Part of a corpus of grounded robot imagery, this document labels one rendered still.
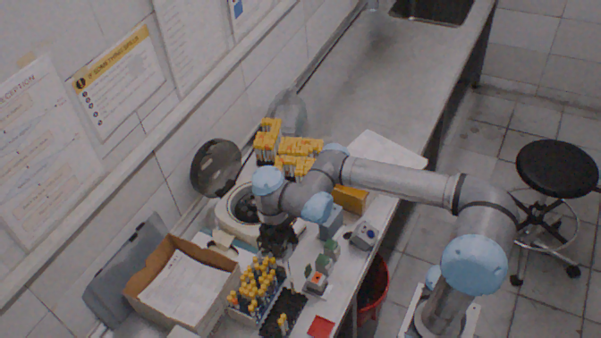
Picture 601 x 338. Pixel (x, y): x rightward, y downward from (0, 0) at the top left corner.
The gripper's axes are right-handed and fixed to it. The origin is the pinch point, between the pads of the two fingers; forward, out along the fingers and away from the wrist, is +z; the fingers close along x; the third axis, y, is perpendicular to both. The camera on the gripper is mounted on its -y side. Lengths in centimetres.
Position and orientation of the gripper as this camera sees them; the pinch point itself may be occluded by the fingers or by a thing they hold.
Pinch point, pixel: (285, 251)
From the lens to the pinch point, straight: 144.1
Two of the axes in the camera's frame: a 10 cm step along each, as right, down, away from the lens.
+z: 0.9, 6.8, 7.3
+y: -4.4, 6.8, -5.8
